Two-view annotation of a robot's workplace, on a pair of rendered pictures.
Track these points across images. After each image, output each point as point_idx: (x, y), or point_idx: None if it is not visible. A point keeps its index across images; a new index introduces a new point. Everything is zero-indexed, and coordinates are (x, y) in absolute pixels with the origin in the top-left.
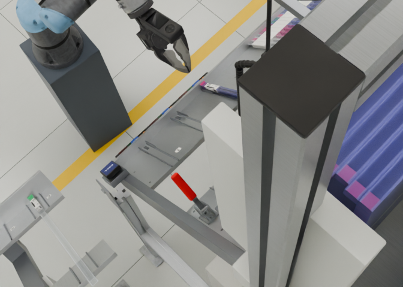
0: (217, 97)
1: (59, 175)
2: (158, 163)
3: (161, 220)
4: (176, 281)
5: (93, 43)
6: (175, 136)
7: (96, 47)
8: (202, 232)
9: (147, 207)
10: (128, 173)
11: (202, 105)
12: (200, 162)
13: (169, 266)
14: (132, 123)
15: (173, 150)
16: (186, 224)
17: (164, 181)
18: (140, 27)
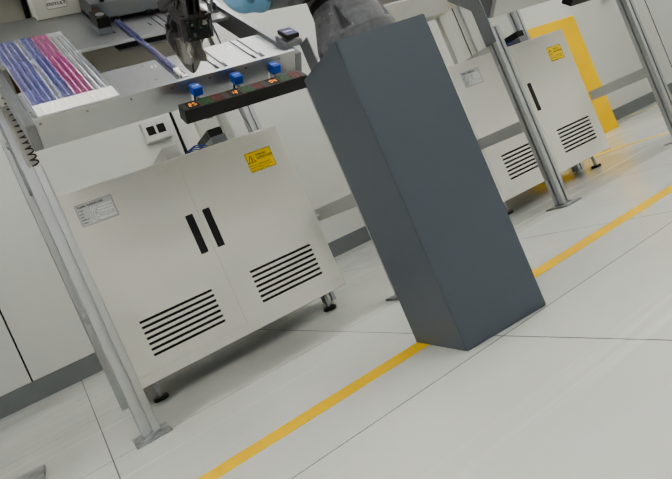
0: (181, 69)
1: (543, 272)
2: (249, 45)
3: (393, 307)
4: (389, 292)
5: (309, 73)
6: (231, 57)
7: (306, 78)
8: (215, 1)
9: None
10: (275, 40)
11: (197, 70)
12: (324, 352)
13: (393, 294)
14: (416, 340)
15: (234, 49)
16: (225, 6)
17: (381, 325)
18: (202, 13)
